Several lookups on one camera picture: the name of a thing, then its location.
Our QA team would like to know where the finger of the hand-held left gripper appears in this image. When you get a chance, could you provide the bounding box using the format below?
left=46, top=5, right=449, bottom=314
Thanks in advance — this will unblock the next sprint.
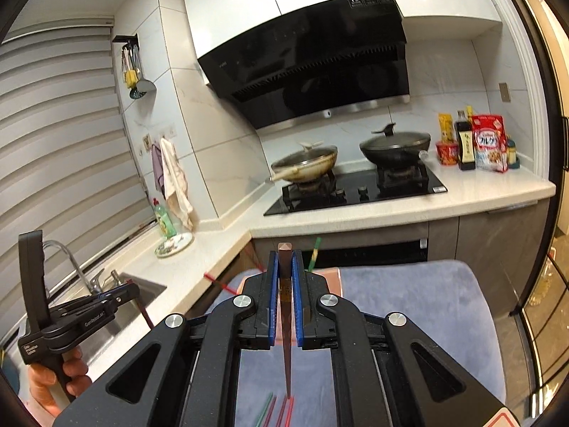
left=91, top=281, right=140, bottom=300
left=53, top=296, right=136, bottom=323

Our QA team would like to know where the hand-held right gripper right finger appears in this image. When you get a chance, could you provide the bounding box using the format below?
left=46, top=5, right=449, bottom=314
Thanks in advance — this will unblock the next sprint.
left=290, top=249, right=512, bottom=427

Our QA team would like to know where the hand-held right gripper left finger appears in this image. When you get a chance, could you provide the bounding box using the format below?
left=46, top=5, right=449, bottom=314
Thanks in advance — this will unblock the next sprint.
left=52, top=251, right=281, bottom=427

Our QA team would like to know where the pink perforated utensil holder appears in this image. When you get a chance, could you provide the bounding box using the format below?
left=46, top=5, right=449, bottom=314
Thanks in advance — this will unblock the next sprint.
left=224, top=268, right=344, bottom=304

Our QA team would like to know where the brown chopstick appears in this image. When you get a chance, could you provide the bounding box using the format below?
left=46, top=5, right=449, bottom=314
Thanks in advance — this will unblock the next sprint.
left=276, top=241, right=295, bottom=399

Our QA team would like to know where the person's left hand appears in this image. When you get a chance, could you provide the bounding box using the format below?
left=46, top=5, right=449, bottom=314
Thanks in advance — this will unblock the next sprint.
left=27, top=348, right=92, bottom=418

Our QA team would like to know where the steel sink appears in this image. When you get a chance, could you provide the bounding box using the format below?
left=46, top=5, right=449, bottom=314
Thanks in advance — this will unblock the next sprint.
left=67, top=271, right=169, bottom=361

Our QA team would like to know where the chrome faucet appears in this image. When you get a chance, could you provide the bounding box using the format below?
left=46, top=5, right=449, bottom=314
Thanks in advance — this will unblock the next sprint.
left=42, top=239, right=123, bottom=295

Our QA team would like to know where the patterned plate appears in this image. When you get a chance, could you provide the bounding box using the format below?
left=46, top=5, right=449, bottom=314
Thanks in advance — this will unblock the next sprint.
left=155, top=231, right=195, bottom=259

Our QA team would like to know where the green dish soap bottle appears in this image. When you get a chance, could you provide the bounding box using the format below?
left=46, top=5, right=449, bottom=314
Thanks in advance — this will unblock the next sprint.
left=152, top=198, right=179, bottom=241

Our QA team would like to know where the blue-grey plush blanket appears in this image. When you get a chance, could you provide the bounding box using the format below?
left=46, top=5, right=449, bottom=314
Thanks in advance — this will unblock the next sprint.
left=222, top=258, right=507, bottom=427

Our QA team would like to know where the black gas stove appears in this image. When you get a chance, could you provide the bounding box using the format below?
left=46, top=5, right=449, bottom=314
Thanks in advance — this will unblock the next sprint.
left=263, top=162, right=449, bottom=217

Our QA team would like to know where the white hanging towel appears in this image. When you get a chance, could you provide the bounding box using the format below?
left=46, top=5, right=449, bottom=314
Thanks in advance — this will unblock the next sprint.
left=159, top=138, right=195, bottom=232

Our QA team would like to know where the purple hanging towel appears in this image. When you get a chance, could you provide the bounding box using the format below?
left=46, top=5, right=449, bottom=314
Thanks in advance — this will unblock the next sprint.
left=151, top=142, right=167, bottom=201

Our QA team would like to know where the beige pan with lid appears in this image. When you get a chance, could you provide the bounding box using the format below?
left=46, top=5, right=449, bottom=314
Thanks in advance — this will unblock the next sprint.
left=266, top=141, right=339, bottom=185

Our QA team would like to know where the white window blind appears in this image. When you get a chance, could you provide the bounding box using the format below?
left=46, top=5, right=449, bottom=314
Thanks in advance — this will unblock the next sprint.
left=0, top=15, right=154, bottom=348

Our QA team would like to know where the black wok with lid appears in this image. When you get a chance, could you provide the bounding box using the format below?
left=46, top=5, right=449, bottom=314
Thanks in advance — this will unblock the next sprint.
left=359, top=122, right=433, bottom=165

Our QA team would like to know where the grey base cabinet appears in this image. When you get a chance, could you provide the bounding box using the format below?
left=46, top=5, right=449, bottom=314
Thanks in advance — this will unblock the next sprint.
left=196, top=196, right=554, bottom=321

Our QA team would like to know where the steel slotted ladle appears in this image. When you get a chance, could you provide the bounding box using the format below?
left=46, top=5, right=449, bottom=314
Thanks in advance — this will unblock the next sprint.
left=129, top=49, right=157, bottom=100

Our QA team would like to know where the red noodle cup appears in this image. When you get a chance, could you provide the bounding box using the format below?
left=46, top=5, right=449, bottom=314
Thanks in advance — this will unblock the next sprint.
left=436, top=140, right=459, bottom=166

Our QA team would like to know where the white kitchen counter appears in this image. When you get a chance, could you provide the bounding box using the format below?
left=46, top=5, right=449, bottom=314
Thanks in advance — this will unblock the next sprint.
left=0, top=164, right=556, bottom=365

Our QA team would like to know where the yellow packet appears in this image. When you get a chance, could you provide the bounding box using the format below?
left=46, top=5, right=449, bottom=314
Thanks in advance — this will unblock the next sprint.
left=438, top=113, right=454, bottom=145

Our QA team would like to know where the dark soy sauce bottle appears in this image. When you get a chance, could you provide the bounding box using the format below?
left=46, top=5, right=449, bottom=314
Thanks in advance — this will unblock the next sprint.
left=454, top=110, right=477, bottom=171

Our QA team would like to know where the black range hood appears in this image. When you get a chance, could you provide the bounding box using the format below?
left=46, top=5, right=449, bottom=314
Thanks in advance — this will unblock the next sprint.
left=197, top=0, right=410, bottom=131

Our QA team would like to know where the red and white cereal bag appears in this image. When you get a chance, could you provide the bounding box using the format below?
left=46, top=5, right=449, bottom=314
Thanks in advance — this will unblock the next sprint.
left=471, top=115, right=509, bottom=173

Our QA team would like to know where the black framed glass door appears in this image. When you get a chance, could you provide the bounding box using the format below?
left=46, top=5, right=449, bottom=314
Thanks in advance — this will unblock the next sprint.
left=493, top=0, right=569, bottom=427

